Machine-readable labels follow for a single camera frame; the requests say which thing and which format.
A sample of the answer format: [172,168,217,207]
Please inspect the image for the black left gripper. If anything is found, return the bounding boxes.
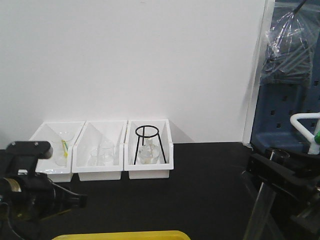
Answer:
[0,141,88,221]

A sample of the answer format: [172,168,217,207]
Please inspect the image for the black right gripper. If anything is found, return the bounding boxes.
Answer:
[246,147,320,240]

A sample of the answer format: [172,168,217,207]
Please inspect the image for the clear glass test tube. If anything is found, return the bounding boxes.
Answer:
[243,147,291,240]

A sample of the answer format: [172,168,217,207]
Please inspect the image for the yellow plastic tray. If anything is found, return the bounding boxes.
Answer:
[53,230,191,240]

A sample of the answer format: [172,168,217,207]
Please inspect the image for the white green wash bottle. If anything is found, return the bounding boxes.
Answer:
[290,112,320,155]

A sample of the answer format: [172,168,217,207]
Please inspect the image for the clear beaker with stirrers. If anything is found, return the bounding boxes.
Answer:
[52,131,74,167]

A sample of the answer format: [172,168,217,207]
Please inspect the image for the white left storage bin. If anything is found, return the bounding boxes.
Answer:
[29,121,85,183]

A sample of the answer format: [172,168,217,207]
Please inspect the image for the white storage bin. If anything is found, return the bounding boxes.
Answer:
[71,120,127,182]
[29,121,85,183]
[123,119,174,180]

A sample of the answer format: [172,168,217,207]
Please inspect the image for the blue perforated rack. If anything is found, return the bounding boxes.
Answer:
[250,0,320,153]

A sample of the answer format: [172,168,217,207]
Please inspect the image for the white middle storage bin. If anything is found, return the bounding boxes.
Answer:
[71,120,127,182]

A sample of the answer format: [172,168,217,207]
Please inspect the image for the clear glass beakers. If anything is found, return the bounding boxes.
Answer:
[87,140,115,167]

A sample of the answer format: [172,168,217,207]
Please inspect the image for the clear glass flask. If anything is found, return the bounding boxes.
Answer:
[138,139,160,165]

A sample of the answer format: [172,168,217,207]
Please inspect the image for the white right storage bin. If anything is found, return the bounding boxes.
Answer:
[123,119,174,180]

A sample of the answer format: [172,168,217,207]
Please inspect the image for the clear plastic bag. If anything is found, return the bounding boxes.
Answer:
[260,0,320,88]

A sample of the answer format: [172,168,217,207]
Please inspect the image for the black wire tripod stand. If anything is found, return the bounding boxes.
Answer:
[133,125,168,165]

